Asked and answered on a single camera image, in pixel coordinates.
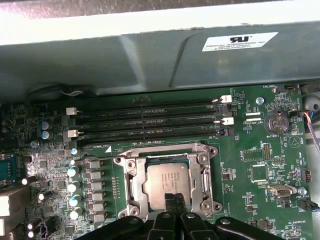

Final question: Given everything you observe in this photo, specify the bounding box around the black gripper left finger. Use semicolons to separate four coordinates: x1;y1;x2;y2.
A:
81;193;177;240

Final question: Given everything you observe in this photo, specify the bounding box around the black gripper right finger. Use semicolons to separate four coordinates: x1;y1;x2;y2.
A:
174;193;276;240

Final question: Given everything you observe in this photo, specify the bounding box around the metal socket cover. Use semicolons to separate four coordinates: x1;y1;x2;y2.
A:
124;151;213;213

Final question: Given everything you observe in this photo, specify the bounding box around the silver CPU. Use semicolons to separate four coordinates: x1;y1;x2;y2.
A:
141;156;200;211

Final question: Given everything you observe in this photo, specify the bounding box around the metal CPU socket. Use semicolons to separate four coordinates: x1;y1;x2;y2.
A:
112;142;224;222

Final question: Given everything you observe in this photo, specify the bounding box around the green motherboard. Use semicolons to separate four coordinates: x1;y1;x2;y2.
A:
0;86;316;240

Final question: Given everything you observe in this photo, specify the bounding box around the silver coin battery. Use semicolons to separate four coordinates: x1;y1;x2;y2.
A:
264;111;291;135

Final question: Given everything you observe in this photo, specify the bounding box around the silver rear port block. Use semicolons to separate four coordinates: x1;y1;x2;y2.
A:
0;185;33;219

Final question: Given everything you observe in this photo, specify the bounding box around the blue rear port connector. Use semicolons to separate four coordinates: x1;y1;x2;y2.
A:
0;153;19;181

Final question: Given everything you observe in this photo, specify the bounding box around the black PC case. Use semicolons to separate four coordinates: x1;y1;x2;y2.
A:
0;0;320;240

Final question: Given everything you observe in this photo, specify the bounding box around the white case sticker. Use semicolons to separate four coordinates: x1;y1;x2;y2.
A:
201;31;280;53

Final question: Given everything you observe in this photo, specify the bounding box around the black cable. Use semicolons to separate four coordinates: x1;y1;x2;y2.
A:
27;83;96;98

